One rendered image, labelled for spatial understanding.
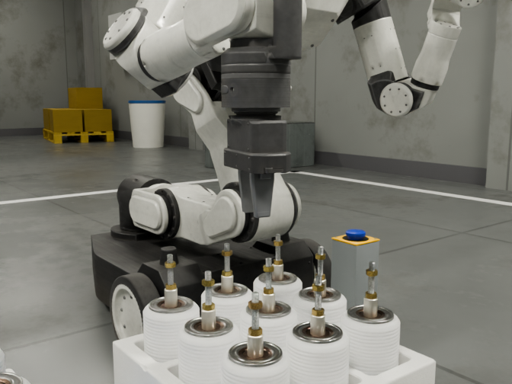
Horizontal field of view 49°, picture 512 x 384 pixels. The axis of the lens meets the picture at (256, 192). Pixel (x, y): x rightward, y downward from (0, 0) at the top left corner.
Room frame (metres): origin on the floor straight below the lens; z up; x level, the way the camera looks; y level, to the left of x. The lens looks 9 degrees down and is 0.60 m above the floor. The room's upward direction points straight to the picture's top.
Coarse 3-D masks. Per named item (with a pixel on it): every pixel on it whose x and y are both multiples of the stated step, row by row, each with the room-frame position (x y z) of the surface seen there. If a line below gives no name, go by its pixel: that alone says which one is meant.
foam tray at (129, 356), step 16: (128, 352) 0.89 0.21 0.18; (144, 352) 0.89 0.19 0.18; (400, 352) 0.89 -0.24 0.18; (416, 352) 0.89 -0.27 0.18; (128, 368) 0.88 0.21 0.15; (144, 368) 0.84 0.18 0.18; (160, 368) 0.83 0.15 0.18; (176, 368) 0.85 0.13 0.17; (352, 368) 0.83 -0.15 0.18; (400, 368) 0.83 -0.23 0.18; (416, 368) 0.83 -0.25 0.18; (432, 368) 0.85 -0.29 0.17
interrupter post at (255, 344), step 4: (248, 336) 0.73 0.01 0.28; (252, 336) 0.72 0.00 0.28; (260, 336) 0.72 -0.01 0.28; (248, 340) 0.73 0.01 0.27; (252, 340) 0.72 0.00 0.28; (256, 340) 0.72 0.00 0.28; (260, 340) 0.72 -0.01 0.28; (248, 344) 0.73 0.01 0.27; (252, 344) 0.72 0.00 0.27; (256, 344) 0.72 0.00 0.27; (260, 344) 0.72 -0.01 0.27; (248, 348) 0.73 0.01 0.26; (252, 348) 0.72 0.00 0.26; (256, 348) 0.72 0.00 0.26; (260, 348) 0.72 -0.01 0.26; (248, 352) 0.73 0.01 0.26; (252, 352) 0.72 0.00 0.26; (256, 352) 0.72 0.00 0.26; (260, 352) 0.72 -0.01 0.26; (248, 356) 0.73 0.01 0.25; (252, 356) 0.72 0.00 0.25; (256, 356) 0.72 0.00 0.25; (260, 356) 0.72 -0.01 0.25
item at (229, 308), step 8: (240, 296) 0.96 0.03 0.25; (248, 296) 0.97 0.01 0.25; (216, 304) 0.95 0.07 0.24; (224, 304) 0.94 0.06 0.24; (232, 304) 0.95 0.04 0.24; (240, 304) 0.95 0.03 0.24; (216, 312) 0.95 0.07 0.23; (224, 312) 0.95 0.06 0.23; (232, 312) 0.95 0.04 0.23; (240, 312) 0.95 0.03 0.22; (232, 320) 0.95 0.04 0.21
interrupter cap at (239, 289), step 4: (216, 284) 1.02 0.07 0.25; (220, 284) 1.02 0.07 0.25; (236, 284) 1.02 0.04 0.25; (240, 284) 1.02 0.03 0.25; (212, 288) 1.00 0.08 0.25; (216, 288) 1.00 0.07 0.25; (220, 288) 1.00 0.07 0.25; (236, 288) 1.00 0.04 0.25; (240, 288) 1.00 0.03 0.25; (244, 288) 1.00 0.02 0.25; (212, 292) 0.98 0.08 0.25; (216, 292) 0.98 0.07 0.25; (220, 292) 0.99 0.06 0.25; (232, 292) 0.99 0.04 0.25; (236, 292) 0.98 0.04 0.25; (240, 292) 0.98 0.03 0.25; (244, 292) 0.97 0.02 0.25; (216, 296) 0.96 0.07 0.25; (220, 296) 0.96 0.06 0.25; (224, 296) 0.95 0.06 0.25; (228, 296) 0.95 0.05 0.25; (232, 296) 0.96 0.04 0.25; (236, 296) 0.96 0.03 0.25
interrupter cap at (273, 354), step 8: (240, 344) 0.76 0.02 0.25; (264, 344) 0.76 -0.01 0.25; (272, 344) 0.76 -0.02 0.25; (232, 352) 0.73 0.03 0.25; (240, 352) 0.73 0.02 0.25; (264, 352) 0.74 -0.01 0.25; (272, 352) 0.73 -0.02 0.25; (280, 352) 0.73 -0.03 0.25; (232, 360) 0.71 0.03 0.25; (240, 360) 0.71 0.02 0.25; (248, 360) 0.71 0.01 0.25; (256, 360) 0.71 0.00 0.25; (264, 360) 0.71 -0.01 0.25; (272, 360) 0.70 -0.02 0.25
